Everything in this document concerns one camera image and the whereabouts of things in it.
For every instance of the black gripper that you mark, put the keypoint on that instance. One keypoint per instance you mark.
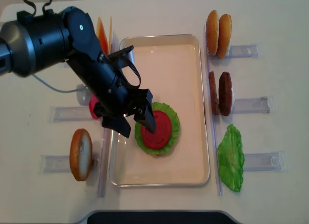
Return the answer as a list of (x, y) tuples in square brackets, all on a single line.
[(113, 103)]

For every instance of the red tomato slice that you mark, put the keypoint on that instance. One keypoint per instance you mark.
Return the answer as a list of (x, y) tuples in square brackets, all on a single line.
[(91, 105), (159, 139)]

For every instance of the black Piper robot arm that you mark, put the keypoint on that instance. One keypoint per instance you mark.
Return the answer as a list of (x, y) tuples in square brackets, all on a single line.
[(31, 44)]

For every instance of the green lettuce leaf on tray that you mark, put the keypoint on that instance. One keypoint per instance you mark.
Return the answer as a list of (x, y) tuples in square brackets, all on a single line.
[(175, 128)]

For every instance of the red tomato slice in rack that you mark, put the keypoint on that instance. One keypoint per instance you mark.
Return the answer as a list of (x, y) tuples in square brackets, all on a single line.
[(91, 105)]

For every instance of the brown meat patty inner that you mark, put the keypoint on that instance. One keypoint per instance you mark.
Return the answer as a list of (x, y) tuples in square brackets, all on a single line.
[(213, 92)]

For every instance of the brown meat patty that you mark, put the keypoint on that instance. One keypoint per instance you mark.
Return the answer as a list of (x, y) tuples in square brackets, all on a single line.
[(225, 94), (213, 92)]

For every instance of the yellow cheese slice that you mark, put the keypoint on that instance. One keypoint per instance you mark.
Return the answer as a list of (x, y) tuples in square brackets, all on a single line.
[(110, 33)]

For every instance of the orange cheese slice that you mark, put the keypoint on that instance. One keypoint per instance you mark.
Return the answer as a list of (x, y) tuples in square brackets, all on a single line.
[(100, 32)]

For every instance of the brown meat patty outer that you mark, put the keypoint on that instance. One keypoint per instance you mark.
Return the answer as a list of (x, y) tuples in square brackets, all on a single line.
[(225, 94)]

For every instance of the green lettuce leaf in rack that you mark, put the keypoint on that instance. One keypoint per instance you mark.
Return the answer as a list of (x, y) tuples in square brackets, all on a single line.
[(231, 159)]

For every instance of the clear long bar left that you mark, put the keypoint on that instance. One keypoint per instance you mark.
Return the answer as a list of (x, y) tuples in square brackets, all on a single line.
[(102, 180)]

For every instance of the clear long bar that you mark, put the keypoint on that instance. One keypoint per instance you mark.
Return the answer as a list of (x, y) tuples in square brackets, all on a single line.
[(213, 127), (102, 180)]

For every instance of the bun half left rack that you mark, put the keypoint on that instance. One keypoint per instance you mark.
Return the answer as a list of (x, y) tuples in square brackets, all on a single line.
[(81, 149)]

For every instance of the white metal tray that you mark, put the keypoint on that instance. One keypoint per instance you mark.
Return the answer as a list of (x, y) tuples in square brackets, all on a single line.
[(170, 67)]

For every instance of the clear long bar right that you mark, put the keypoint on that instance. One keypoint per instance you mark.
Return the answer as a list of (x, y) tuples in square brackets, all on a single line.
[(213, 127)]

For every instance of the bun half inner right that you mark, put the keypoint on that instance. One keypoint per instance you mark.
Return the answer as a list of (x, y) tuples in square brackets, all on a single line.
[(212, 32)]

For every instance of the bun half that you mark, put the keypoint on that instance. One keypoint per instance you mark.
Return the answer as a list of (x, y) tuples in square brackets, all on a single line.
[(212, 32), (225, 31)]

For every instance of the bun half outer right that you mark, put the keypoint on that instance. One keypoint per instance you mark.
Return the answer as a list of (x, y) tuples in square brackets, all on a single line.
[(225, 31)]

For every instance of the clear tomato rack rail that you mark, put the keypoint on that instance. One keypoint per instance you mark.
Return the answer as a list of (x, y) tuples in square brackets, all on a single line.
[(70, 114)]

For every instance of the clear left bun rack rail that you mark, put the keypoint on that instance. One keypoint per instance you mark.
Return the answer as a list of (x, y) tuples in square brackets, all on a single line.
[(54, 164)]

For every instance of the clear bun rack rail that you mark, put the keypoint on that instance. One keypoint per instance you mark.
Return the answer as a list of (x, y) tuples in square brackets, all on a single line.
[(244, 51), (54, 164)]

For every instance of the clear patty rack rail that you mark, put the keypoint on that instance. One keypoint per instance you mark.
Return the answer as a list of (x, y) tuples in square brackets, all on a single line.
[(252, 105)]

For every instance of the clear lettuce rack rail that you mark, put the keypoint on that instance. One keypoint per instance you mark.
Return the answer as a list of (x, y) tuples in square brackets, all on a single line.
[(273, 161)]

